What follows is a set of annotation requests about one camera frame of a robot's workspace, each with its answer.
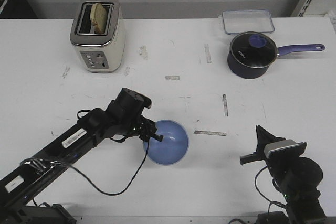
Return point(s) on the black box in corner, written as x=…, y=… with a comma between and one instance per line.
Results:
x=17, y=9

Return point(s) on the clear plastic food container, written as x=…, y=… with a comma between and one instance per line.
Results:
x=239, y=21

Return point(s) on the cream and chrome toaster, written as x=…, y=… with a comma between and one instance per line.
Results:
x=100, y=53

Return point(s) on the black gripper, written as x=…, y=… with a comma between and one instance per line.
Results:
x=263, y=138
x=145, y=129

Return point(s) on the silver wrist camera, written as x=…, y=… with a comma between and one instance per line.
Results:
x=280, y=146

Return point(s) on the blue bowl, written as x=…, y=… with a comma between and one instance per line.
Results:
x=174, y=145

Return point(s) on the glass lid with blue knob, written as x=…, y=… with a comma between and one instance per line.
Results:
x=253, y=49

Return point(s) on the toasted bread slice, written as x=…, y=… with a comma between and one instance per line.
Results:
x=98, y=18

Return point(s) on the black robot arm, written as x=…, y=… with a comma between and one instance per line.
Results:
x=296, y=177
x=123, y=116

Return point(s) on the dark blue saucepan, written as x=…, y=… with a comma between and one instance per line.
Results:
x=252, y=73

